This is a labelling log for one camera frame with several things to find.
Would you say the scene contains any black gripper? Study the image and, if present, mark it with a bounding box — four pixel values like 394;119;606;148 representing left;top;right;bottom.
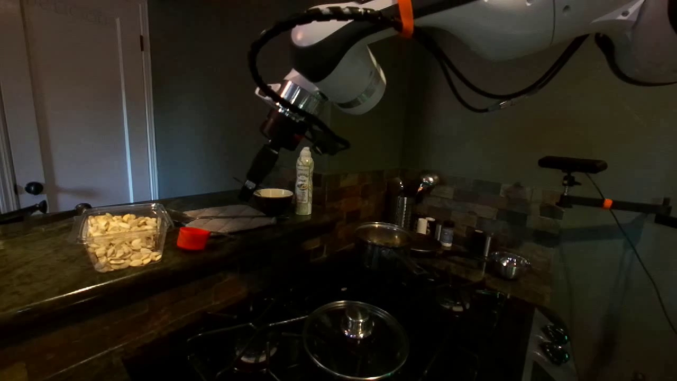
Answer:
237;112;302;201

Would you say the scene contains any silver pot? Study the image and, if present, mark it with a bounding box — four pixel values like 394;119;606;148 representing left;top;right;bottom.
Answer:
354;219;443;266

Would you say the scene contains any glass pot lid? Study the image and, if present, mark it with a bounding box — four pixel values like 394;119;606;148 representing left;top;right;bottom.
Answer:
302;297;412;381

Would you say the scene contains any dark cup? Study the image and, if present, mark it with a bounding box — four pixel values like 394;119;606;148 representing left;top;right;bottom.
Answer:
471;229;495;262

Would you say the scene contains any white cutting board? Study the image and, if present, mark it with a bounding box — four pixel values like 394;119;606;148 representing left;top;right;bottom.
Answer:
178;201;280;237

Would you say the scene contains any white plastic bottle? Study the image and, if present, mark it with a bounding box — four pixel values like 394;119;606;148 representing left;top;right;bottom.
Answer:
295;143;318;218

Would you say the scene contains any clear plastic pasta container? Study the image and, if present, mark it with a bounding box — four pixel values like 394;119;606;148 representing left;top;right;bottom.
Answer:
79;201;177;275

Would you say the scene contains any black gas stove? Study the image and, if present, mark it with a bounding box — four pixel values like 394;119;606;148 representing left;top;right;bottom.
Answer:
125;246;537;381

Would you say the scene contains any metal utensil holder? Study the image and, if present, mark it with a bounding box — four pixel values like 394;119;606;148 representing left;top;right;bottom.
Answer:
389;192;420;229

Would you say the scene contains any metal ladle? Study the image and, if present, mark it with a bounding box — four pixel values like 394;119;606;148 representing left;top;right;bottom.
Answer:
410;171;443;203

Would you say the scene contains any small white shaker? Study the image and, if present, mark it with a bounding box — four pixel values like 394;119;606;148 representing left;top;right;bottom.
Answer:
416;214;438;239

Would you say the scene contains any white door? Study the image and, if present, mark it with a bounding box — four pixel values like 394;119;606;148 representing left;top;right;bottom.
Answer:
20;0;162;214

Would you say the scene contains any small dark shaker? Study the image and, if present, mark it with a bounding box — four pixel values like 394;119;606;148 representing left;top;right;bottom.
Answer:
438;218;459;249

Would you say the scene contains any shiny silver small vessel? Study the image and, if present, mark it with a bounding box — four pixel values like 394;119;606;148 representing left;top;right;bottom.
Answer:
491;249;532;280

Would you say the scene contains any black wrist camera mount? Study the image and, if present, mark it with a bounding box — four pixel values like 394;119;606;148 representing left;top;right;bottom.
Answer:
272;104;354;157

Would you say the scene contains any orange strap on arm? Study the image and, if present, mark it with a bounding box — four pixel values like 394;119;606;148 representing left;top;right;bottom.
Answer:
395;0;420;38

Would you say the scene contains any thin black hanging cable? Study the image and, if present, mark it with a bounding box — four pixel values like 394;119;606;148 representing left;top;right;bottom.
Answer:
420;30;592;116

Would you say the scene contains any black stereo camera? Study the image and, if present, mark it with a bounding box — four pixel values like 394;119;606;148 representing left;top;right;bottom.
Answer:
537;153;610;175

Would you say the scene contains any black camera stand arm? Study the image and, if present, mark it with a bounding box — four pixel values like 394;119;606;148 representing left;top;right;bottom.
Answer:
555;171;677;229

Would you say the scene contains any thin black camera cable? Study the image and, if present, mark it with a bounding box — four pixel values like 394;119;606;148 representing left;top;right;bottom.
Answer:
584;171;677;337

